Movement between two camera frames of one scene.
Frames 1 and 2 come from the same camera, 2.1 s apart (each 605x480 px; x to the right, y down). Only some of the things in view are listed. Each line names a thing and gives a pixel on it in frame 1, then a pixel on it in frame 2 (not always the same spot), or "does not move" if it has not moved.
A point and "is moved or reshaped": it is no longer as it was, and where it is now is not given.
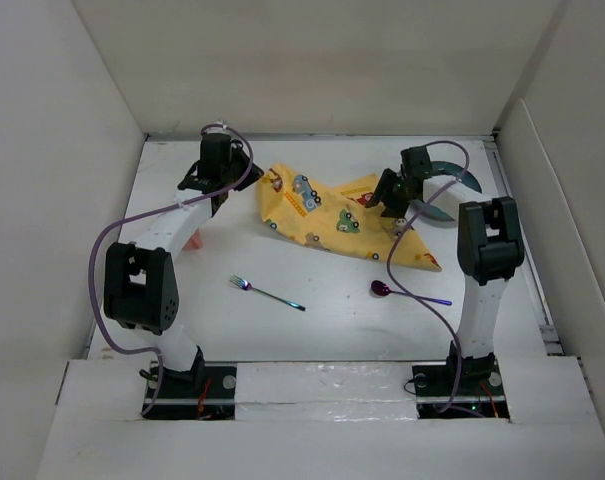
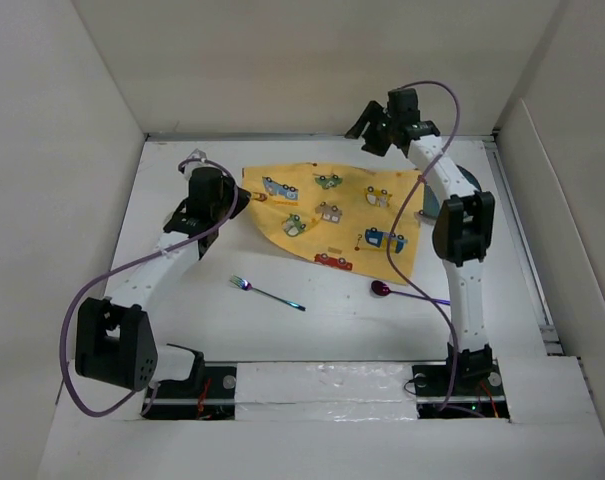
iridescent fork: (246, 285) does not move
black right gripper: (387, 179) → (373, 112)
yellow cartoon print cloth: (334, 217) is moved or reshaped
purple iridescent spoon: (380, 288) does not move
